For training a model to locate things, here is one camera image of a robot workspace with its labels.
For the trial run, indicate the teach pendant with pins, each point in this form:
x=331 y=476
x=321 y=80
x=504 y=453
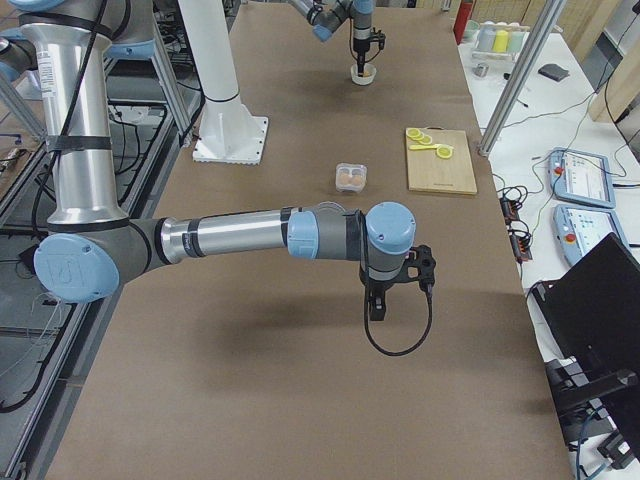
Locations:
x=580 y=228
x=581 y=177

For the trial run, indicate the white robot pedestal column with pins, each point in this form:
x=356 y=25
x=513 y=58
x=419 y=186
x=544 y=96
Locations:
x=228 y=132

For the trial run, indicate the lower teach pendant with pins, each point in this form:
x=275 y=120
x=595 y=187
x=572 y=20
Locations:
x=580 y=228

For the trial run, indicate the small metal cup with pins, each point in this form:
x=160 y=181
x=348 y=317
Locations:
x=481 y=70

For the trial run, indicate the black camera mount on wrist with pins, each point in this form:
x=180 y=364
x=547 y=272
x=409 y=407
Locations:
x=419 y=266

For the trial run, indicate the upper teach pendant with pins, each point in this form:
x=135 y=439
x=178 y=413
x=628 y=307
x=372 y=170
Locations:
x=581 y=177

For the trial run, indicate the aluminium frame post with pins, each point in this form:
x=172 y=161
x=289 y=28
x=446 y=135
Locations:
x=532 y=48

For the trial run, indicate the red bottle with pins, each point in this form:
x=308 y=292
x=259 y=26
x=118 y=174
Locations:
x=461 y=19

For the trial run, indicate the clear plastic egg box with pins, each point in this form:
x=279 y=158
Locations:
x=352 y=169

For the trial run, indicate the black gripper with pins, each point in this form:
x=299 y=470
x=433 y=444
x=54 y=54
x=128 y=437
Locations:
x=381 y=288
x=361 y=42

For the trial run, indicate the black power strip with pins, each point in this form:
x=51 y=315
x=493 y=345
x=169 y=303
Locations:
x=518 y=231

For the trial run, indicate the lemon slice by knife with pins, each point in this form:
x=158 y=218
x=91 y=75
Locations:
x=444 y=151

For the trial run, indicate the black laptop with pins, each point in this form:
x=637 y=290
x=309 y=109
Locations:
x=593 y=314

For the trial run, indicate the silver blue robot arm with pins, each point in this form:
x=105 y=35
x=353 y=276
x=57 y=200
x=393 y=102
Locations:
x=325 y=23
x=93 y=246

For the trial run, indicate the dark grey pad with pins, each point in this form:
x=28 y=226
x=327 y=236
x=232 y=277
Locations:
x=553 y=72

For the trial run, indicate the black stand beside laptop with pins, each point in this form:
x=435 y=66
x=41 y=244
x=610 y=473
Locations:
x=582 y=412

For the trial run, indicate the yellow plastic knife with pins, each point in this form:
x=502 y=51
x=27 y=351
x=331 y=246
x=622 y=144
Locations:
x=416 y=147

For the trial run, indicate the wooden cutting board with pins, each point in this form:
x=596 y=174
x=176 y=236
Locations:
x=427 y=172

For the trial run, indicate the white bowl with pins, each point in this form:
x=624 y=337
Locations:
x=363 y=81

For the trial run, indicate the tray of coloured cups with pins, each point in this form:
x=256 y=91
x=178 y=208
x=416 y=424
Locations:
x=500 y=41

